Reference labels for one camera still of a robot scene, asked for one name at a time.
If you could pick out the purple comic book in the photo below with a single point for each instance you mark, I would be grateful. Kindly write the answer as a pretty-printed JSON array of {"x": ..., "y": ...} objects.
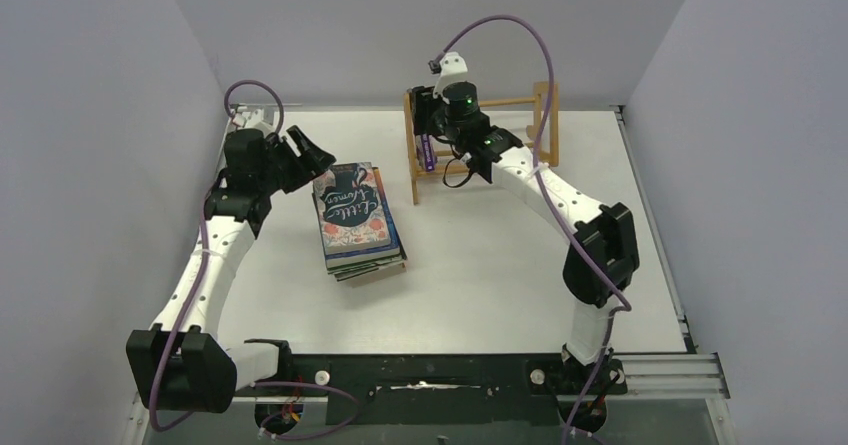
[{"x": 428, "y": 160}]

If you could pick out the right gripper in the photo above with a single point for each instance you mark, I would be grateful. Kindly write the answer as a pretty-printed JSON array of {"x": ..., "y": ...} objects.
[{"x": 424, "y": 113}]

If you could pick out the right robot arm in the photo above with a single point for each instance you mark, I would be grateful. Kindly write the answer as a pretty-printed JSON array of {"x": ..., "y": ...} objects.
[{"x": 602, "y": 251}]

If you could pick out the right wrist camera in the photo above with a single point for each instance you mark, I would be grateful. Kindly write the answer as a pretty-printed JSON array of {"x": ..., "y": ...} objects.
[{"x": 448, "y": 68}]

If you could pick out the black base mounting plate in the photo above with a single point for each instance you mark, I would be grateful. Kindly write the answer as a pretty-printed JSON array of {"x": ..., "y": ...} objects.
[{"x": 450, "y": 389}]

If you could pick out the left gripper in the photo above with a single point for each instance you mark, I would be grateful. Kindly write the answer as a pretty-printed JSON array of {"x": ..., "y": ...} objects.
[{"x": 309, "y": 164}]

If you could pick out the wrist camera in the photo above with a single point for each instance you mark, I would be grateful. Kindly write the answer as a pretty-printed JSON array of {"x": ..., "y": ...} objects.
[
  {"x": 258, "y": 119},
  {"x": 448, "y": 68}
]

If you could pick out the wooden book rack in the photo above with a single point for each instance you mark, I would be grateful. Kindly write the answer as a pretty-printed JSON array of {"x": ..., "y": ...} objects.
[{"x": 475, "y": 159}]

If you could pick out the Little Women book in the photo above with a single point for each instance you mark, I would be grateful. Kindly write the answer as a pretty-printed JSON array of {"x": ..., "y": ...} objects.
[{"x": 354, "y": 210}]

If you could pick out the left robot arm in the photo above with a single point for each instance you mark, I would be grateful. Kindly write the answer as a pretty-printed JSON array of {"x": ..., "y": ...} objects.
[{"x": 178, "y": 363}]

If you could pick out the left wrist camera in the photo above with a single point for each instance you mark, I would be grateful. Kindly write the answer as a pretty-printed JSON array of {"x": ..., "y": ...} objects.
[{"x": 258, "y": 119}]

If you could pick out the lower stack of books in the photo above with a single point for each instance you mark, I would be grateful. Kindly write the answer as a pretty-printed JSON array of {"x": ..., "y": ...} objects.
[{"x": 371, "y": 266}]

